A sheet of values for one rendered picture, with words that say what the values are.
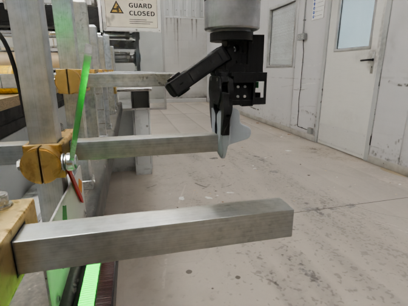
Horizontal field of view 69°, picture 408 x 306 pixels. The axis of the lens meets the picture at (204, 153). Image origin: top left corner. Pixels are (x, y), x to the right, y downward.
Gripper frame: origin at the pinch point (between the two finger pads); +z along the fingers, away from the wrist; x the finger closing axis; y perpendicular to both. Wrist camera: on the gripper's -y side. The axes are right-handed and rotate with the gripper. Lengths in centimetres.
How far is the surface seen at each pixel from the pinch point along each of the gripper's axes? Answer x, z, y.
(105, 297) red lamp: -17.7, 12.3, -19.4
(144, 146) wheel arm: -1.5, -2.1, -13.1
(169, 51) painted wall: 868, -66, 100
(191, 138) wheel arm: -1.5, -3.0, -5.2
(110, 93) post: 144, -1, -27
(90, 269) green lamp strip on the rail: -11.7, 12.3, -21.9
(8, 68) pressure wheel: 48, -15, -48
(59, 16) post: 19.2, -24.7, -27.4
